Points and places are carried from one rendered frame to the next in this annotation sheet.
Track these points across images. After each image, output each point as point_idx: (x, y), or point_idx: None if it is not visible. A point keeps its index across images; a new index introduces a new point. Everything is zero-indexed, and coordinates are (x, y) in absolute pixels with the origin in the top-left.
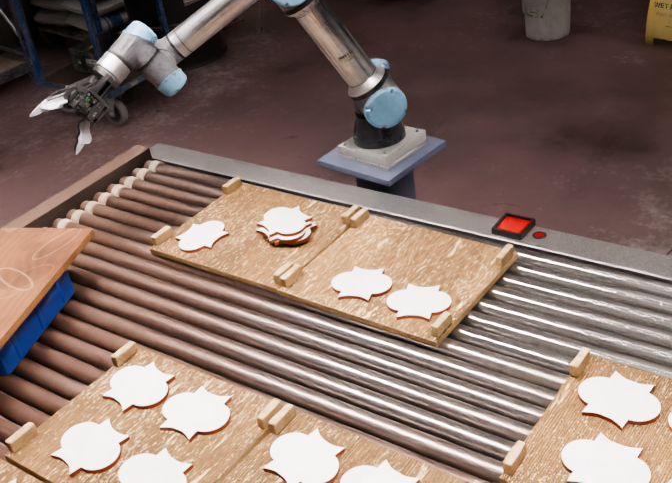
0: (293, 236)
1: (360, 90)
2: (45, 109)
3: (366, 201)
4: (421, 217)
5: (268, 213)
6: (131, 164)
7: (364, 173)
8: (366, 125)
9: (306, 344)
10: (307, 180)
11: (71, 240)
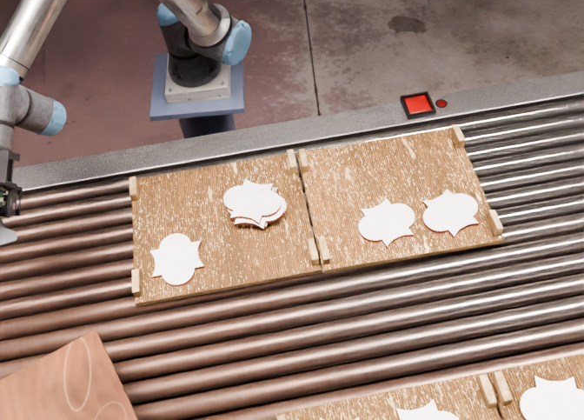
0: (279, 211)
1: (216, 36)
2: None
3: (270, 139)
4: (336, 131)
5: (227, 201)
6: None
7: (213, 110)
8: (194, 64)
9: (401, 303)
10: (188, 144)
11: (90, 358)
